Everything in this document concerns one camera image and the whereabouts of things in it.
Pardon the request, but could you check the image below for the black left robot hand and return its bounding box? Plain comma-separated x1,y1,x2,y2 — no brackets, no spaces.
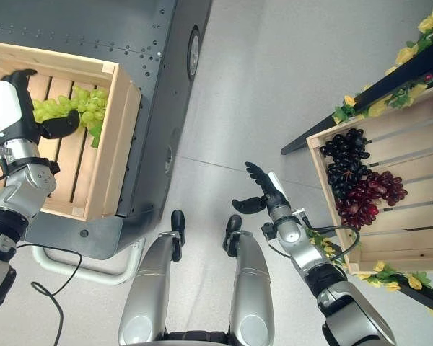
0,68,81,145

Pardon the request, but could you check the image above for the black cable on floor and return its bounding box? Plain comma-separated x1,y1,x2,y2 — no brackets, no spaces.
16,243,84,346

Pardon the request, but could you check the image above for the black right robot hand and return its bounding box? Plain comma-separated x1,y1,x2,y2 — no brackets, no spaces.
232,161,287,213

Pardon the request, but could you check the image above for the wooden crate on black shelf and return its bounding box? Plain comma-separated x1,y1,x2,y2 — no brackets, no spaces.
305,88,433,275

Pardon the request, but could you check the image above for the dark grey metal cart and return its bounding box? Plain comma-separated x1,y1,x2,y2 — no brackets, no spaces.
0,0,214,285

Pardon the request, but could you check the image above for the silver right robot leg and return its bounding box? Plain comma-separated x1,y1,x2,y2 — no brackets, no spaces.
222,214,277,346

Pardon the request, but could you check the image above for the black shelf with flower garland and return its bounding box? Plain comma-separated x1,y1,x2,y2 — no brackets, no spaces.
280,41,433,318

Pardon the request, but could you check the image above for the red grape bunch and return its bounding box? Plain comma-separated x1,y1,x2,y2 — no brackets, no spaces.
334,170,408,231

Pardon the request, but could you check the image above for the yellow flower garland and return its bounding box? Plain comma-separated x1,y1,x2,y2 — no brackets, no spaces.
331,3,433,125

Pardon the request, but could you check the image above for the silver left robot leg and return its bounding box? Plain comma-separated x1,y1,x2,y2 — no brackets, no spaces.
117,209,186,346

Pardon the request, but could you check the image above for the silver robot leg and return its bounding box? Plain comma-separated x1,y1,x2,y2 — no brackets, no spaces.
117,209,186,346
222,214,277,346

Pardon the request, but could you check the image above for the black grape bunch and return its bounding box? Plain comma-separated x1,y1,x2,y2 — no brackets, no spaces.
319,128,373,198

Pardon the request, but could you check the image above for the wooden crate on grey cart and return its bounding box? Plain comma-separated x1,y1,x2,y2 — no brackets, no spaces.
0,40,142,221

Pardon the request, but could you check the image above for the green grape bunch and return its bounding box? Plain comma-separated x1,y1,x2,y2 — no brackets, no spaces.
32,85,110,148

